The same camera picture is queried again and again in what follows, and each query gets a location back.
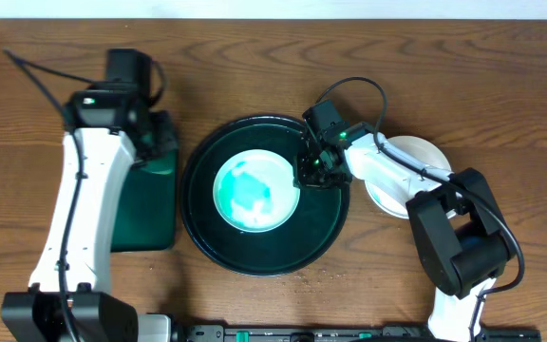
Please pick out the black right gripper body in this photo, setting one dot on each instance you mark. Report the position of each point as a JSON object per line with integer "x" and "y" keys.
{"x": 316, "y": 170}

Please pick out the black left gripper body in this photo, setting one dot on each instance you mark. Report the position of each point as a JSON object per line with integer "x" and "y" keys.
{"x": 160, "y": 133}

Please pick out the green stained plate front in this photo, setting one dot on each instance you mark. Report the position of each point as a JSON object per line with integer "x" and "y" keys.
{"x": 253, "y": 191}

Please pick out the white plate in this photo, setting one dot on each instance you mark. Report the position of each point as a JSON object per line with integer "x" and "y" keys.
{"x": 418, "y": 148}

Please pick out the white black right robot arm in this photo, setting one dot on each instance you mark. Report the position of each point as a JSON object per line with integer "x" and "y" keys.
{"x": 463, "y": 242}

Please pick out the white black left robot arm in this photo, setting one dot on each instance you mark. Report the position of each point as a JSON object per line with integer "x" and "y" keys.
{"x": 117, "y": 194}

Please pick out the round black tray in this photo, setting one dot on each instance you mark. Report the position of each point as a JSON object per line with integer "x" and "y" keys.
{"x": 303, "y": 238}

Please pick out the rectangular black tray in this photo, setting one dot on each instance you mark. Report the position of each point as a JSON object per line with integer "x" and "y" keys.
{"x": 145, "y": 218}

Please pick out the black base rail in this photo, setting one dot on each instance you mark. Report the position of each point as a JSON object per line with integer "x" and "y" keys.
{"x": 393, "y": 332}

